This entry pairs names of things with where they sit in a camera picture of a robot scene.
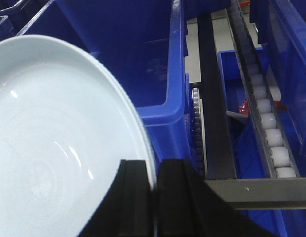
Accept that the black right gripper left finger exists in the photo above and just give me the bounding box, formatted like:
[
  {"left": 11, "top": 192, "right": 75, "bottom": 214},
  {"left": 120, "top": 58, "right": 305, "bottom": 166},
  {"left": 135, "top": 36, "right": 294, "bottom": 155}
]
[{"left": 79, "top": 160, "right": 154, "bottom": 237}]

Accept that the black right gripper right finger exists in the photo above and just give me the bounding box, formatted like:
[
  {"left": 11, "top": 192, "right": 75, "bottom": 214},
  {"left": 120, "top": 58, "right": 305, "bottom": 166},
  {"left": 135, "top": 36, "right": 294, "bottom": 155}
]
[{"left": 157, "top": 159, "right": 274, "bottom": 237}]

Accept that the pale blue plate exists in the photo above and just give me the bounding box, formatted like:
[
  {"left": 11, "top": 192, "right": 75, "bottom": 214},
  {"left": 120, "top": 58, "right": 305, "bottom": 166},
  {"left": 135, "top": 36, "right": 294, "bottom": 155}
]
[{"left": 0, "top": 35, "right": 156, "bottom": 237}]

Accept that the lower blue plastic bin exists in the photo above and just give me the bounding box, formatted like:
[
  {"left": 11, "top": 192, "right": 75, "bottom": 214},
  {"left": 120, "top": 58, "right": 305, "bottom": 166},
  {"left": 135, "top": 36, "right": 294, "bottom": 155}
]
[{"left": 218, "top": 50, "right": 287, "bottom": 237}]

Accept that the blue plastic bin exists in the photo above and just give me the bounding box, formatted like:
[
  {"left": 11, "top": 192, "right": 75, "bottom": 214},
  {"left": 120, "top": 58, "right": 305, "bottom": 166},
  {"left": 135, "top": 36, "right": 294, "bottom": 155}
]
[
  {"left": 218, "top": 50, "right": 287, "bottom": 237},
  {"left": 0, "top": 0, "right": 48, "bottom": 41},
  {"left": 19, "top": 0, "right": 197, "bottom": 165}
]

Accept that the grey roller track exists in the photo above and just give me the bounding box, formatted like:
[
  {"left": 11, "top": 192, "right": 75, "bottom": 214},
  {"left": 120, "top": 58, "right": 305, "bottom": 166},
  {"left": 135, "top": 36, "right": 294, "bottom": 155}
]
[{"left": 192, "top": 87, "right": 208, "bottom": 179}]

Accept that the white roller conveyor track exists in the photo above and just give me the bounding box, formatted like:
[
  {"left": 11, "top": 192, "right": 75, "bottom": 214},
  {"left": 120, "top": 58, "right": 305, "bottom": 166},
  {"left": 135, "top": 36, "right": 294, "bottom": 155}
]
[{"left": 226, "top": 0, "right": 300, "bottom": 178}]

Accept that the right blue plastic bin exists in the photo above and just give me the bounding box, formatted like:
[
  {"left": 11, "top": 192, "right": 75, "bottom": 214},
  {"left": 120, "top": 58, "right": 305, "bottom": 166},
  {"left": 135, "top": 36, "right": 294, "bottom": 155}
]
[{"left": 19, "top": 0, "right": 197, "bottom": 165}]

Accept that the far right blue bin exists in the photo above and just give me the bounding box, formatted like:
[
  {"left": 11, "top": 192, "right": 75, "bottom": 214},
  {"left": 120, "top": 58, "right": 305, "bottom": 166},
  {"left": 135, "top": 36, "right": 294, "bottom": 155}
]
[{"left": 249, "top": 0, "right": 306, "bottom": 156}]

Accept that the middle blue plastic bin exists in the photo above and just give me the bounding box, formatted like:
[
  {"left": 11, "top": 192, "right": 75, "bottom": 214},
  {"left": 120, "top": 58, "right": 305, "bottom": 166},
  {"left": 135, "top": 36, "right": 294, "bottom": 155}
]
[{"left": 0, "top": 0, "right": 48, "bottom": 41}]

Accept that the dark metal rack rail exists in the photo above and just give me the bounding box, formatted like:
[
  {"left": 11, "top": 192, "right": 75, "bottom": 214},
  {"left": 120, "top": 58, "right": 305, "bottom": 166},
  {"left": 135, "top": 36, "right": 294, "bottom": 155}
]
[{"left": 197, "top": 13, "right": 306, "bottom": 209}]

